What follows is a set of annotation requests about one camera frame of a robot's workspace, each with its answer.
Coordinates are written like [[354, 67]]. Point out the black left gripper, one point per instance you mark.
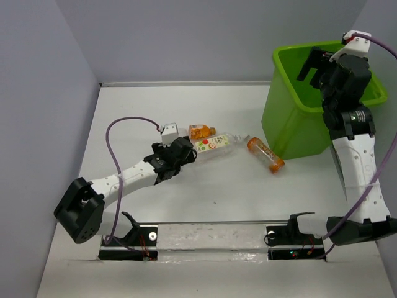
[[158, 149]]

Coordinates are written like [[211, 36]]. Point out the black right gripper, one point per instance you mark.
[[319, 59]]

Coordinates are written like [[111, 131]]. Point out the clear bottle apple label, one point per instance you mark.
[[217, 146]]

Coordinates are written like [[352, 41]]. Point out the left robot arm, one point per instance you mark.
[[90, 208]]

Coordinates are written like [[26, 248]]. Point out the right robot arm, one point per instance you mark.
[[343, 80]]

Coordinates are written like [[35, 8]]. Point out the green plastic bin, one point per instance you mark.
[[293, 115]]

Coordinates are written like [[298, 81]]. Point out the short orange juice bottle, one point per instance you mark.
[[198, 132]]

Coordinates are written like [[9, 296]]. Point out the long orange drink bottle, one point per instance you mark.
[[263, 153]]

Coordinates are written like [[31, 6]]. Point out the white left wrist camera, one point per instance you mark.
[[169, 134]]

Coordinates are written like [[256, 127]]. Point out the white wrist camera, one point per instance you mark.
[[355, 43], [169, 134]]

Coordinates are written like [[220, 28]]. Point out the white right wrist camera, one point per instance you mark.
[[355, 43]]

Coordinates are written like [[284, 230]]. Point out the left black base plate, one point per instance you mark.
[[138, 245]]

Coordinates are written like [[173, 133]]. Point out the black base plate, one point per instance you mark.
[[283, 245], [138, 245]]

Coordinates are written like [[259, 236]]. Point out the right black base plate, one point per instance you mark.
[[283, 245]]

